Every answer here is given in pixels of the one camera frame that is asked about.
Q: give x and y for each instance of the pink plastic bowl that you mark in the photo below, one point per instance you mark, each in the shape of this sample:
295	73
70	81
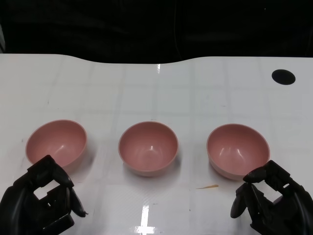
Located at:
237	147
148	149
56	144

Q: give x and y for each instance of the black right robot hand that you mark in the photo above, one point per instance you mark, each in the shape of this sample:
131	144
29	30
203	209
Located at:
298	213

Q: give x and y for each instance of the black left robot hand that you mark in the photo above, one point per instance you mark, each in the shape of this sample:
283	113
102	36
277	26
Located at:
19	208

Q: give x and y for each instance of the black backdrop curtain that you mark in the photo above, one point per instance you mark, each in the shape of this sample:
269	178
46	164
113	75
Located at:
97	24

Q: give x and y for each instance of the black round table grommet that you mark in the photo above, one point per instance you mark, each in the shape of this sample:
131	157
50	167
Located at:
283	77

